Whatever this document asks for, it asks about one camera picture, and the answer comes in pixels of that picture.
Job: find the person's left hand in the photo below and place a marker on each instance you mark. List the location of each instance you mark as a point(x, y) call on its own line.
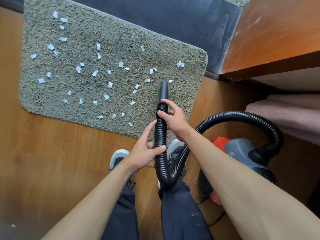
point(140, 154)

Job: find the person's right hand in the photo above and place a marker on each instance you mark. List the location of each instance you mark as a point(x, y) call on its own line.
point(177, 122)

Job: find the person's left thumb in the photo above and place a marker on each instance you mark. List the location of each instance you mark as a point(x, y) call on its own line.
point(158, 149)

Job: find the person's right thumb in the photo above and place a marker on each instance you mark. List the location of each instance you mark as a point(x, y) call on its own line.
point(163, 114)

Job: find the person's right forearm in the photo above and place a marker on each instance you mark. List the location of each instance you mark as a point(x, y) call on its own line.
point(237, 187)

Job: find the person's left forearm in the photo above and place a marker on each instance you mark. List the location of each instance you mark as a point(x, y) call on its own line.
point(100, 202)

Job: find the person's right grey shoe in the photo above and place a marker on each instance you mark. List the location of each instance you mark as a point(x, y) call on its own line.
point(175, 147)

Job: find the person's grey shoe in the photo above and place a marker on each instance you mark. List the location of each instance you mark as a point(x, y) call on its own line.
point(175, 147)
point(118, 154)

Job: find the person's left grey shoe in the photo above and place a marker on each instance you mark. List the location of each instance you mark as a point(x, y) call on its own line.
point(118, 154)

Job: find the dark blue trousers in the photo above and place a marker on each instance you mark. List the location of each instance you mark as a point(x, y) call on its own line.
point(180, 212)

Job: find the red and grey vacuum cleaner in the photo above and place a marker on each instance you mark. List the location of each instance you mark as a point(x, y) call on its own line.
point(237, 147)

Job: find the grey-green shaggy rug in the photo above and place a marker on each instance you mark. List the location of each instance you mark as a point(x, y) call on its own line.
point(125, 34)

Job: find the brown wooden table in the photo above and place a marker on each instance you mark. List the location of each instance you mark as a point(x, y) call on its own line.
point(275, 29)

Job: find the scattered white paper scraps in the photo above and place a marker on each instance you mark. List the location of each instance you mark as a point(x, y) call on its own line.
point(55, 14)

